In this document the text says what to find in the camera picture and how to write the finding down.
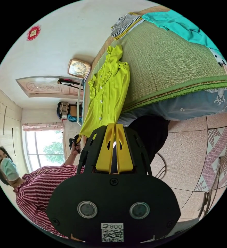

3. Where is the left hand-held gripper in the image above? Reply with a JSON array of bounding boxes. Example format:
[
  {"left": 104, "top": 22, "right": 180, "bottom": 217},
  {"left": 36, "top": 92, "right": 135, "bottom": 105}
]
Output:
[{"left": 68, "top": 134, "right": 83, "bottom": 151}]

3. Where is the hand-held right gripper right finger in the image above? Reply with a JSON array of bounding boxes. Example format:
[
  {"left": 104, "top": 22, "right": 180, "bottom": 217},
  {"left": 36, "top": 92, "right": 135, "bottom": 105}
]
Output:
[{"left": 115, "top": 123, "right": 134, "bottom": 174}]

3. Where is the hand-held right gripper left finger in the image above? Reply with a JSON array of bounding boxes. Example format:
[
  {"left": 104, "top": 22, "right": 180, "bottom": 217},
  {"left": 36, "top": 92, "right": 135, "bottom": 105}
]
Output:
[{"left": 95, "top": 123, "right": 115, "bottom": 173}]

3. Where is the green short sleeve shirt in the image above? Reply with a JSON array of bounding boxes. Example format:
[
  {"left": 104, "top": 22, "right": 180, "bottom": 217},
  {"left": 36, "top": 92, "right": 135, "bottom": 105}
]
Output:
[{"left": 79, "top": 45, "right": 131, "bottom": 138}]

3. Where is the person's left forearm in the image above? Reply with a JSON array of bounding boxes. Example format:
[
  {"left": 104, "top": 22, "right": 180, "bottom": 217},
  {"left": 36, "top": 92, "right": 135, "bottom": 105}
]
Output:
[{"left": 61, "top": 152, "right": 77, "bottom": 166}]

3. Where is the person's left hand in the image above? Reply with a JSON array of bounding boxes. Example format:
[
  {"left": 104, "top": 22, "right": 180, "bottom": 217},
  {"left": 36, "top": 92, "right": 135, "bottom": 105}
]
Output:
[{"left": 70, "top": 141, "right": 81, "bottom": 155}]

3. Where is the shelf with bags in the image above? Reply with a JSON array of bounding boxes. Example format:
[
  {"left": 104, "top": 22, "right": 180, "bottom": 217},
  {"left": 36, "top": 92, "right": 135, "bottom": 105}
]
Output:
[{"left": 56, "top": 101, "right": 83, "bottom": 124}]

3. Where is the window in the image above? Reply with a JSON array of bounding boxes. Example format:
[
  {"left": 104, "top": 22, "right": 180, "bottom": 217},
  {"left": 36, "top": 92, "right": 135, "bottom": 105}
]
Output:
[{"left": 24, "top": 130, "right": 66, "bottom": 167}]

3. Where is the pink curtain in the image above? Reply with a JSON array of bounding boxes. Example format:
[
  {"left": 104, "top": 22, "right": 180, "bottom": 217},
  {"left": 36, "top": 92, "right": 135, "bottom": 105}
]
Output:
[{"left": 22, "top": 121, "right": 65, "bottom": 133}]

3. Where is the wooden door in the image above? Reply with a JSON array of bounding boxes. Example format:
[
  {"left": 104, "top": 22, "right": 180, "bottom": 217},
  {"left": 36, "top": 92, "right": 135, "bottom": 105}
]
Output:
[{"left": 15, "top": 75, "right": 85, "bottom": 99}]

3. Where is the person's body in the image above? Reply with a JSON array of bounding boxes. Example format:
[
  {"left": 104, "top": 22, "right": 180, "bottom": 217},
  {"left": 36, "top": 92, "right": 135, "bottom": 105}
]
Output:
[{"left": 0, "top": 115, "right": 169, "bottom": 240}]

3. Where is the cream cupboard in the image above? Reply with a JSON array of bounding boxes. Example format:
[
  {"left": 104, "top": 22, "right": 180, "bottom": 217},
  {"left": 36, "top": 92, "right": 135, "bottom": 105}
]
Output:
[{"left": 0, "top": 81, "right": 22, "bottom": 176}]

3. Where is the bed with woven mat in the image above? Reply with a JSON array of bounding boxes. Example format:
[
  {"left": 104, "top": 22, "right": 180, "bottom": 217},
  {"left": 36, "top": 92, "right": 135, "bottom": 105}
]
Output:
[{"left": 82, "top": 5, "right": 227, "bottom": 127}]

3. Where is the pile of clothes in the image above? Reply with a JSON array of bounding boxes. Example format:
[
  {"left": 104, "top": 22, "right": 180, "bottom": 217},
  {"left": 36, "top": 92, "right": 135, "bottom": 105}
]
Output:
[{"left": 110, "top": 12, "right": 143, "bottom": 41}]

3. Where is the teal garment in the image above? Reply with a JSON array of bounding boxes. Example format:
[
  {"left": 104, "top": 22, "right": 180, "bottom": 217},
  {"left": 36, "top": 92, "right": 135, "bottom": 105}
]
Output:
[{"left": 142, "top": 9, "right": 222, "bottom": 51}]

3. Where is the square gold wall clock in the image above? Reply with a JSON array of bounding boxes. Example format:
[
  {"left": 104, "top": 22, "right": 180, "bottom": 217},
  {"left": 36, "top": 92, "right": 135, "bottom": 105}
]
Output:
[{"left": 68, "top": 59, "right": 92, "bottom": 79}]

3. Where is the red wall ornament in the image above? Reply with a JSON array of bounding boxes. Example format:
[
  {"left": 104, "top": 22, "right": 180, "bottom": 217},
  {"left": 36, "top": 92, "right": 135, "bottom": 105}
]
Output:
[{"left": 26, "top": 24, "right": 42, "bottom": 42}]

